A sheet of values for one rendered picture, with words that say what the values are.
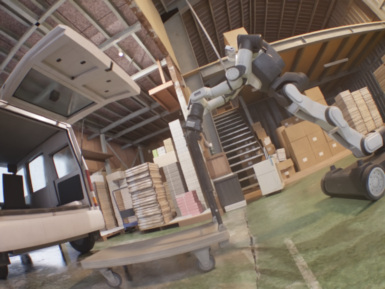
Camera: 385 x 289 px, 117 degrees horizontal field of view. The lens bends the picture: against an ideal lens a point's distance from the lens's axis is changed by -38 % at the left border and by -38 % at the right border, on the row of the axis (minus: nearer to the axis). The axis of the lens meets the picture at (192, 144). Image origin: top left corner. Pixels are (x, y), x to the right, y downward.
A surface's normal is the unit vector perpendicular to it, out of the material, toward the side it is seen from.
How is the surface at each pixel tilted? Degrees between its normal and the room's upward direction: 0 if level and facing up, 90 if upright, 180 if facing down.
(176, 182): 90
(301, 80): 111
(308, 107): 103
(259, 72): 115
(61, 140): 95
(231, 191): 90
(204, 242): 90
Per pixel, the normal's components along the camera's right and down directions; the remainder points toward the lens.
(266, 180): -0.53, -0.05
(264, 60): -0.05, -0.05
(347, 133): 0.07, 0.16
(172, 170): -0.25, -0.17
